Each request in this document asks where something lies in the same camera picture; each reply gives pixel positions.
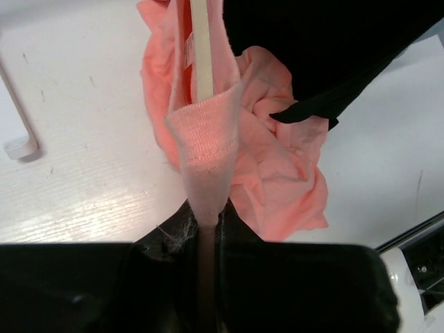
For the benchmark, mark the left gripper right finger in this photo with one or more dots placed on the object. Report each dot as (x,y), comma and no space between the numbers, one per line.
(266,286)

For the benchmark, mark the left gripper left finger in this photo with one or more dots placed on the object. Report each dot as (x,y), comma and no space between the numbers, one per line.
(145,286)

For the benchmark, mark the salmon pink t shirt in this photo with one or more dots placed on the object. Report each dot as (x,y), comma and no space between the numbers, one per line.
(211,115)

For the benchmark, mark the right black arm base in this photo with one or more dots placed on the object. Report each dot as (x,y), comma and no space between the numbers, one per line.
(415,262)

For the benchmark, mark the black t shirt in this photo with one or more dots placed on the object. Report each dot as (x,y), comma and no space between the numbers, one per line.
(333,49)

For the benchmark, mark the white and silver clothes rack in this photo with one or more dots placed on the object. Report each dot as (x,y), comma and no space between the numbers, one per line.
(18,139)

